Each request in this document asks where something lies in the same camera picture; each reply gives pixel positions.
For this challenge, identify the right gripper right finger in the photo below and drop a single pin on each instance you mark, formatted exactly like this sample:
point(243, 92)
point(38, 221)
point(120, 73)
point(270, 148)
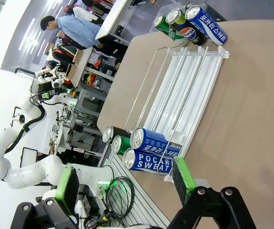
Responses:
point(185, 176)

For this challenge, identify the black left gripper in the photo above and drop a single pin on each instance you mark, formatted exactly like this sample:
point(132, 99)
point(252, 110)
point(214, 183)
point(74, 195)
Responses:
point(53, 91)

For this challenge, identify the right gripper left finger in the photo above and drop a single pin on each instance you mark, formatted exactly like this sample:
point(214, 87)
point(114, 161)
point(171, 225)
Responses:
point(65, 186)

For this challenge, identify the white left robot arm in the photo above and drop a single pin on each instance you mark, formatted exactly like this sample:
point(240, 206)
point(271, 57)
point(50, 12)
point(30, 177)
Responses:
point(24, 174)

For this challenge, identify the person in light blue shirt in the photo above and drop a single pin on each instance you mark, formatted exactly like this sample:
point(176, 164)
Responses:
point(79, 31)

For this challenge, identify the wooden desk panel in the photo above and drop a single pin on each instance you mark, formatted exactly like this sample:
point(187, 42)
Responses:
point(79, 66)

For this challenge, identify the white device with green light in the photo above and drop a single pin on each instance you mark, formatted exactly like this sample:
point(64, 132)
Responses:
point(103, 184)

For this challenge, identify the blue Pocari Sweat can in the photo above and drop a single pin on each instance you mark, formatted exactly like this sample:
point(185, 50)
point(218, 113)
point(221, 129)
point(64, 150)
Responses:
point(210, 26)
point(148, 163)
point(155, 143)

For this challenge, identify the black framed white screen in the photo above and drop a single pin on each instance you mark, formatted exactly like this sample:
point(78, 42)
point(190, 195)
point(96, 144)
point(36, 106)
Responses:
point(29, 157)

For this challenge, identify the aluminium profile base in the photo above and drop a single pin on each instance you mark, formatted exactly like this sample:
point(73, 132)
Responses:
point(141, 205)

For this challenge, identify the green Chilsung cider can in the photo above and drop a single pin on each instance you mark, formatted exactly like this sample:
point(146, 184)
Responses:
point(167, 29)
point(123, 144)

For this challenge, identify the black Pepsi zero can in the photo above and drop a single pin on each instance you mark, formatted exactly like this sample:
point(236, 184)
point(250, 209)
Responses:
point(117, 132)
point(189, 32)

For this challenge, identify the white can dispenser rack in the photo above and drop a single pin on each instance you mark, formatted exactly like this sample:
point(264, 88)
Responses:
point(186, 95)

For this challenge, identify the small white side table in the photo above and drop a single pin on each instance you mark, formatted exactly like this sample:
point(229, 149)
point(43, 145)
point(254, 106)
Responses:
point(113, 19)

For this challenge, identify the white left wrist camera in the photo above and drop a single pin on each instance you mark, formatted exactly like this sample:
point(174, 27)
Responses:
point(57, 83)

